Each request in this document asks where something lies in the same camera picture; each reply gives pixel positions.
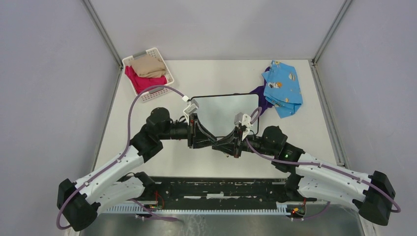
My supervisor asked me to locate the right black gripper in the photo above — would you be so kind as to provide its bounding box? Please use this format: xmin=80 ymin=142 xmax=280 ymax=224
xmin=215 ymin=125 xmax=276 ymax=158

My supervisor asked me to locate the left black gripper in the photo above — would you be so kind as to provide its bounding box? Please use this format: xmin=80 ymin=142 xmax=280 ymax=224
xmin=158 ymin=113 xmax=218 ymax=149

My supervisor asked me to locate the black framed whiteboard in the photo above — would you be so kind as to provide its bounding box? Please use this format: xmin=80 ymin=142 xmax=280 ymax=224
xmin=192 ymin=93 xmax=259 ymax=138

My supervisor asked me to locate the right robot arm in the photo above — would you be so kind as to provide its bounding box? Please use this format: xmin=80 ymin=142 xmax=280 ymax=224
xmin=212 ymin=126 xmax=401 ymax=226

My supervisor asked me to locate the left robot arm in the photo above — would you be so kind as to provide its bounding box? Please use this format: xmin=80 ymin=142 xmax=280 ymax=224
xmin=56 ymin=107 xmax=217 ymax=232

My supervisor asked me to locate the purple cloth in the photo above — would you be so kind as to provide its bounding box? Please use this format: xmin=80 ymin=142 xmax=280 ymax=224
xmin=250 ymin=79 xmax=273 ymax=115

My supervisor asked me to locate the blue patterned cloth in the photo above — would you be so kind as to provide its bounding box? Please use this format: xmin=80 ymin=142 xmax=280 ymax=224
xmin=262 ymin=60 xmax=303 ymax=118

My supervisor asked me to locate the magenta cloth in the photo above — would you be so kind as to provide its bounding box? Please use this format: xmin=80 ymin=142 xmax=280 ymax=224
xmin=125 ymin=66 xmax=167 ymax=94

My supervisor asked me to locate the white plastic basket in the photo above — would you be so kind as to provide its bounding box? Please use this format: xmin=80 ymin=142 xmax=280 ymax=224
xmin=122 ymin=47 xmax=174 ymax=102

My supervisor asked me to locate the beige folded cloth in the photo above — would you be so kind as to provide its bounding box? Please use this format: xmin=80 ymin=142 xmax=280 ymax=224
xmin=130 ymin=55 xmax=167 ymax=78

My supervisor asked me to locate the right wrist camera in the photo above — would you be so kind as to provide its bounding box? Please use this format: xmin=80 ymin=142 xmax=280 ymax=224
xmin=234 ymin=113 xmax=253 ymax=129

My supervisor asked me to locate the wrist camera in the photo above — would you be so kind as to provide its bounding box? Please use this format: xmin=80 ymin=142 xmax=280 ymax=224
xmin=183 ymin=99 xmax=199 ymax=123
xmin=234 ymin=113 xmax=253 ymax=129

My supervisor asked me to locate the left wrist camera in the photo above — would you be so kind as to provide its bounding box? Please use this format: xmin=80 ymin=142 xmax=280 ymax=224
xmin=183 ymin=99 xmax=199 ymax=123

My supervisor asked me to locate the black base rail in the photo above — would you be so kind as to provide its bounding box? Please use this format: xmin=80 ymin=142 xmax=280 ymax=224
xmin=135 ymin=177 xmax=305 ymax=213

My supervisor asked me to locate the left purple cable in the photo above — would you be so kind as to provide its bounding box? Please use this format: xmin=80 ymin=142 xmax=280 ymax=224
xmin=56 ymin=85 xmax=190 ymax=230

